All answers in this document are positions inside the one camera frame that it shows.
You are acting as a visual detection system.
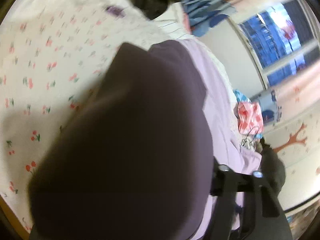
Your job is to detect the lavender large garment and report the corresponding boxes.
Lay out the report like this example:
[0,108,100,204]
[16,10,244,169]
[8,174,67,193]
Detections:
[26,39,263,240]

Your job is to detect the person right hand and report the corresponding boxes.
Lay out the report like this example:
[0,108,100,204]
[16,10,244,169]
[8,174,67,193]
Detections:
[259,138,286,196]

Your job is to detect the pink red checked cloth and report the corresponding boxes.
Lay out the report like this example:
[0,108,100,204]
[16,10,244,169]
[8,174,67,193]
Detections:
[237,101,264,135]

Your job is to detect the pink cartoon curtain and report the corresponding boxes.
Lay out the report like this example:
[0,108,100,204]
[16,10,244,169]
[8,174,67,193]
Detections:
[225,0,319,210]

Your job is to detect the light blue cloth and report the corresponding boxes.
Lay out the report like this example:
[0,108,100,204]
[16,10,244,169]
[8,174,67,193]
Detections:
[233,89,251,103]

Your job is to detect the window with blue view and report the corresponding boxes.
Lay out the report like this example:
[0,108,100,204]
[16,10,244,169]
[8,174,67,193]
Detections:
[239,0,319,88]

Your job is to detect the blue patterned curtain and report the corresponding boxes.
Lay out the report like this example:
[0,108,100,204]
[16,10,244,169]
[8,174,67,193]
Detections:
[181,0,236,37]

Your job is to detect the purple glasses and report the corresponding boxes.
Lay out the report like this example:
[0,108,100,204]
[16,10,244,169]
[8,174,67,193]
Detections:
[105,5,125,18]

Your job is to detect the white cherry print bedsheet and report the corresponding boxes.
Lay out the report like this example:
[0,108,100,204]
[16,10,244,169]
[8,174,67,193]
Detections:
[1,5,169,232]

